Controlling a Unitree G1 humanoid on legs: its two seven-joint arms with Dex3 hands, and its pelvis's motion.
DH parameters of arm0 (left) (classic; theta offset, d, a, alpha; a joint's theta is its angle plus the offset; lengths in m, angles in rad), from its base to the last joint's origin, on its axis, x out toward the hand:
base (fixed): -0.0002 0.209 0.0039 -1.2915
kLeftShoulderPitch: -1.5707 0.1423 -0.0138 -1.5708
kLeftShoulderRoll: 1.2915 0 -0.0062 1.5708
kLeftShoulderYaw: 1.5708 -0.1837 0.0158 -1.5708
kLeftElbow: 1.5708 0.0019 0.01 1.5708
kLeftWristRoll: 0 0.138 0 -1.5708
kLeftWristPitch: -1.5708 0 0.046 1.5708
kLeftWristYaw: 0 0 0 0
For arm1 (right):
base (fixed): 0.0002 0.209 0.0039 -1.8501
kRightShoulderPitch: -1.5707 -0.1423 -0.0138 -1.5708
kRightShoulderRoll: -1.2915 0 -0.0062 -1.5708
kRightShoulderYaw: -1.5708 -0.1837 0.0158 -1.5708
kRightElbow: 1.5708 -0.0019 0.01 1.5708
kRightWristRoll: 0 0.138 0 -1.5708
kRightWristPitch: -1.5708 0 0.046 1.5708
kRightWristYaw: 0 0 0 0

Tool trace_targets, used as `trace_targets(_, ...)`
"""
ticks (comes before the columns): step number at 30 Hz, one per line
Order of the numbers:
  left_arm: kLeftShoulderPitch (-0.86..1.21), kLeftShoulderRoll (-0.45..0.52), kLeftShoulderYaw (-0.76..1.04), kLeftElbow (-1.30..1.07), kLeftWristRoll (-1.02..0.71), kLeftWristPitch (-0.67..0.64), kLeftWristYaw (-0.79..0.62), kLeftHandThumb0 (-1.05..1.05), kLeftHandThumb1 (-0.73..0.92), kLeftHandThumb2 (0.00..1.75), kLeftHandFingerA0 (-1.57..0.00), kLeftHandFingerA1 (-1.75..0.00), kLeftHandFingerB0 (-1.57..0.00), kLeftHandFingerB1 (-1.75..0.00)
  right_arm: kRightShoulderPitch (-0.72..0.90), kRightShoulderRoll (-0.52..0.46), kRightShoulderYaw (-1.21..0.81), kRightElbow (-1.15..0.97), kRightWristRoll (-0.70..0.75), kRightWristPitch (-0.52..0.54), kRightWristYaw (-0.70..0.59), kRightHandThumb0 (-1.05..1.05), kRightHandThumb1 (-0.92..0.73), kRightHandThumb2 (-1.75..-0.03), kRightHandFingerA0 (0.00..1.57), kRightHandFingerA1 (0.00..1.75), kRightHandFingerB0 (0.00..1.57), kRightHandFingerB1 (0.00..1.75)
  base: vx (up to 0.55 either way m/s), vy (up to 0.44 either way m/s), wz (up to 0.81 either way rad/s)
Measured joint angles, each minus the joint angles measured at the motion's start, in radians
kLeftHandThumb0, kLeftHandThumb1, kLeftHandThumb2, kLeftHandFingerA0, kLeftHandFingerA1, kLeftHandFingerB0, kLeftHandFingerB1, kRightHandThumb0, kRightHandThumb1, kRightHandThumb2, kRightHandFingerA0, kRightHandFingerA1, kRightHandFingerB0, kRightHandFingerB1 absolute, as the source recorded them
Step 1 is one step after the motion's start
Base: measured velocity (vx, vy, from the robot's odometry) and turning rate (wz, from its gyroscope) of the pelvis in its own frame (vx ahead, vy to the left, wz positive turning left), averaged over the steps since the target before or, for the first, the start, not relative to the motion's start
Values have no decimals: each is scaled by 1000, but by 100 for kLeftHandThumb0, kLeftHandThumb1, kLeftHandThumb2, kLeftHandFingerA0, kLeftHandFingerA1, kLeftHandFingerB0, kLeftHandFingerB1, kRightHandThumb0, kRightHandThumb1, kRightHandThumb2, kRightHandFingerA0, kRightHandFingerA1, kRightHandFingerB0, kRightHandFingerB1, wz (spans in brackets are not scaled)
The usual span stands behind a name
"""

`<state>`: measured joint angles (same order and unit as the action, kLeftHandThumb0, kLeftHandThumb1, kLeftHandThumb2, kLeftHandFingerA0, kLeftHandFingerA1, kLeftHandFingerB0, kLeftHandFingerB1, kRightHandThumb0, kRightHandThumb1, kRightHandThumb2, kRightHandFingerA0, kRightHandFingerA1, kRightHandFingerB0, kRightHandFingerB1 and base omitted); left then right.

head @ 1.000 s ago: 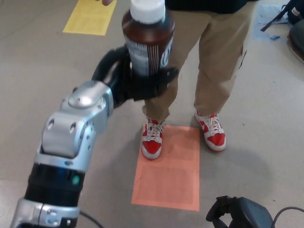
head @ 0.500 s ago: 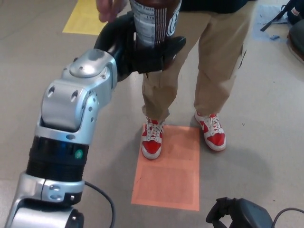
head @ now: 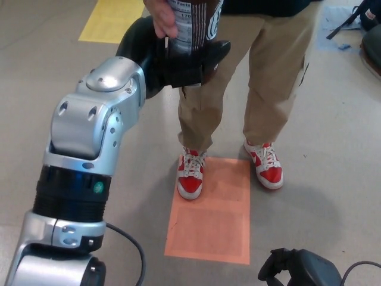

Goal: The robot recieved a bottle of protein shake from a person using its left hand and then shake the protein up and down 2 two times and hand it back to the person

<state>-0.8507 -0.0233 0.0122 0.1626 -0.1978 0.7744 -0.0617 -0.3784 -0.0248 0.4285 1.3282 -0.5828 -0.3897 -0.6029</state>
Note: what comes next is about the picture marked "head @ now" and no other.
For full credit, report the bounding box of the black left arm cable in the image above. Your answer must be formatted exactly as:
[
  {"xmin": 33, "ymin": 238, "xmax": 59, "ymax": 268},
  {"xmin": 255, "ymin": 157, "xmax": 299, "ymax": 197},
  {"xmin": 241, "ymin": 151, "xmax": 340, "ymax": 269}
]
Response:
[{"xmin": 105, "ymin": 222, "xmax": 148, "ymax": 286}]

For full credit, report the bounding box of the orange paper sheet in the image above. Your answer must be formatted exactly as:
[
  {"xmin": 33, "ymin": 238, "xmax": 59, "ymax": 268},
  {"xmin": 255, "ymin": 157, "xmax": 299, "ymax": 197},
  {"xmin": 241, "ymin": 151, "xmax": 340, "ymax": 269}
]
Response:
[{"xmin": 164, "ymin": 157, "xmax": 251, "ymax": 266}]

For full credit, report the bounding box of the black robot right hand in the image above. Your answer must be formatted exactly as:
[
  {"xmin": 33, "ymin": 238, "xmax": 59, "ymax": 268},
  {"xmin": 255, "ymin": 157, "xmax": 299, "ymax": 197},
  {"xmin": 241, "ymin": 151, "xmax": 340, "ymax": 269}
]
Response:
[{"xmin": 257, "ymin": 247, "xmax": 343, "ymax": 286}]

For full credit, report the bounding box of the person's bare hand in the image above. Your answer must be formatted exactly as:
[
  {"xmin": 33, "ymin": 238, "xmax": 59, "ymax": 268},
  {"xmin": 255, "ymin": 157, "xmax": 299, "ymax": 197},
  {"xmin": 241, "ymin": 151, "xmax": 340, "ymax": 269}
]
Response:
[{"xmin": 142, "ymin": 0, "xmax": 179, "ymax": 39}]

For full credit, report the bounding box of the person's left red white sneaker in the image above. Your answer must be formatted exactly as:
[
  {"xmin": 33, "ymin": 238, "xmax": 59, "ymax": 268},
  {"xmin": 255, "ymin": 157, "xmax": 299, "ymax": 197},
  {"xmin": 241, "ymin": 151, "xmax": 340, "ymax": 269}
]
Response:
[{"xmin": 243, "ymin": 139, "xmax": 285, "ymax": 191}]

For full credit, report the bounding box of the person's red white sneaker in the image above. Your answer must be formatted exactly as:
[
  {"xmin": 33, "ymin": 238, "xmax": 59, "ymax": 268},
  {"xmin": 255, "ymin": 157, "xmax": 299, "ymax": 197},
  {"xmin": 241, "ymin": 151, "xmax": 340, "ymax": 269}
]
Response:
[
  {"xmin": 243, "ymin": 139, "xmax": 285, "ymax": 191},
  {"xmin": 177, "ymin": 147, "xmax": 207, "ymax": 201}
]

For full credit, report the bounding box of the dark grey rounded bag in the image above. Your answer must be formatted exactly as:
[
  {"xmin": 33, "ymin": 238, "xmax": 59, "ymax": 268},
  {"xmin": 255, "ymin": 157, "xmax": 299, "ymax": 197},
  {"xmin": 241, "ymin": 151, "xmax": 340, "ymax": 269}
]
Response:
[{"xmin": 359, "ymin": 31, "xmax": 381, "ymax": 80}]

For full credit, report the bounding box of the black backpack with strap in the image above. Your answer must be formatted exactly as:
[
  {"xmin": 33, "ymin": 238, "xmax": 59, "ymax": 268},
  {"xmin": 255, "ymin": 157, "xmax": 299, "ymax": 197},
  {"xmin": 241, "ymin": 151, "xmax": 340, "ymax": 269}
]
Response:
[{"xmin": 326, "ymin": 0, "xmax": 381, "ymax": 41}]

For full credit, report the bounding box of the person in khaki pants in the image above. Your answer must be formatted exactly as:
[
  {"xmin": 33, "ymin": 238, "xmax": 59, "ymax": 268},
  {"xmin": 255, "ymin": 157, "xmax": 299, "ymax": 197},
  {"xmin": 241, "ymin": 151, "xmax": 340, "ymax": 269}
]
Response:
[{"xmin": 177, "ymin": 5, "xmax": 324, "ymax": 153}]

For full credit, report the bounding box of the person's black shirt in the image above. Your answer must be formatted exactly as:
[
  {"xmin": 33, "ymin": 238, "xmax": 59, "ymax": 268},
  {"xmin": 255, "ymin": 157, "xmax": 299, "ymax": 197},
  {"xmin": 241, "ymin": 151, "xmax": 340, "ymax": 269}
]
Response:
[{"xmin": 221, "ymin": 0, "xmax": 324, "ymax": 16}]

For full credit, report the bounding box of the brown protein shake bottle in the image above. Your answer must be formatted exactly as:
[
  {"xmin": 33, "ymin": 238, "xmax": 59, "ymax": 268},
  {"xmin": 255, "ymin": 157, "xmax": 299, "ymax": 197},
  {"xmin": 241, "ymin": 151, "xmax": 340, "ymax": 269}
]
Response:
[{"xmin": 165, "ymin": 0, "xmax": 224, "ymax": 83}]

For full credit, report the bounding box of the yellow paper sheet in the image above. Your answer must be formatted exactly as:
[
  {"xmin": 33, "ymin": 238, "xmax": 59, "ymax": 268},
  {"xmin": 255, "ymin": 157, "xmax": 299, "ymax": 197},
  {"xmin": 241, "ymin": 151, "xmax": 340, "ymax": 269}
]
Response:
[{"xmin": 77, "ymin": 0, "xmax": 146, "ymax": 45}]

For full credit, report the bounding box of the grey right hand cable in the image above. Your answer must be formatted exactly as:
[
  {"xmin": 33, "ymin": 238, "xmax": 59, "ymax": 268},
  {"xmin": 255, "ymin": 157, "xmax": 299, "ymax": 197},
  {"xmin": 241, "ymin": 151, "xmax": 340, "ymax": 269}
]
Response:
[{"xmin": 341, "ymin": 261, "xmax": 381, "ymax": 286}]

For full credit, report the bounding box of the blue paper sheet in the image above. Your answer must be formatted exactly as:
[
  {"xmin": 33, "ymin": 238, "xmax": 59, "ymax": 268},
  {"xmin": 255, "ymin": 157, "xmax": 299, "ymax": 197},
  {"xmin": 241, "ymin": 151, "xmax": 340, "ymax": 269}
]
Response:
[{"xmin": 316, "ymin": 5, "xmax": 364, "ymax": 52}]

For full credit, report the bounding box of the person's right red white sneaker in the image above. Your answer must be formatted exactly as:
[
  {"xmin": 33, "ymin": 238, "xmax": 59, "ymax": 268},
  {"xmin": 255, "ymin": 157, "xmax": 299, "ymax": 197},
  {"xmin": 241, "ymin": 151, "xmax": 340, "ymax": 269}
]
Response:
[{"xmin": 177, "ymin": 147, "xmax": 207, "ymax": 201}]

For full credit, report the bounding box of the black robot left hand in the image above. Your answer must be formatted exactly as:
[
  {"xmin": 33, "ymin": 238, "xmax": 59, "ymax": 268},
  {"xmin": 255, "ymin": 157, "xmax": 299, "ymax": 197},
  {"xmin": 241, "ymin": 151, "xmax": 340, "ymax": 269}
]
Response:
[{"xmin": 115, "ymin": 15, "xmax": 232, "ymax": 101}]

